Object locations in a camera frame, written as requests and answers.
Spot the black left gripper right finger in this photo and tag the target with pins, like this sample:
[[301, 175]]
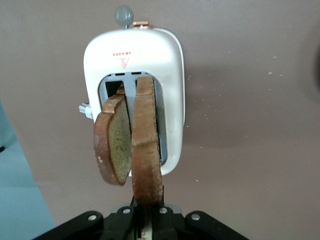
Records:
[[165, 222]]

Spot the brown bread slice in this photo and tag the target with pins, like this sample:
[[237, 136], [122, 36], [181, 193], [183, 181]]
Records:
[[120, 140], [146, 150]]

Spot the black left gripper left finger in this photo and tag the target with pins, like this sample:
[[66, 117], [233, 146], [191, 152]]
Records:
[[122, 222]]

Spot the cream white toaster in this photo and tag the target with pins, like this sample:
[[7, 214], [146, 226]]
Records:
[[135, 50]]

